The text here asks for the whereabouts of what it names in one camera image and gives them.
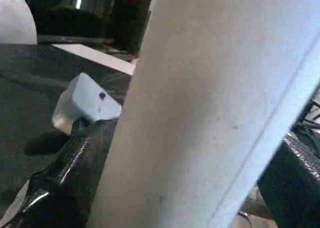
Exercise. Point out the white flat board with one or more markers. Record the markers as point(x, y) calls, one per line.
point(100, 57)

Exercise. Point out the white plastic table leg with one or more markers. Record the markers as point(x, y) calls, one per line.
point(200, 112)

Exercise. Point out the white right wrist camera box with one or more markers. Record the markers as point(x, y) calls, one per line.
point(87, 102)

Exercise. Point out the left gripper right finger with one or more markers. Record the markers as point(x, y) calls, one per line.
point(295, 183)

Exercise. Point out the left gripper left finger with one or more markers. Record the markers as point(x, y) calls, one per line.
point(65, 178)

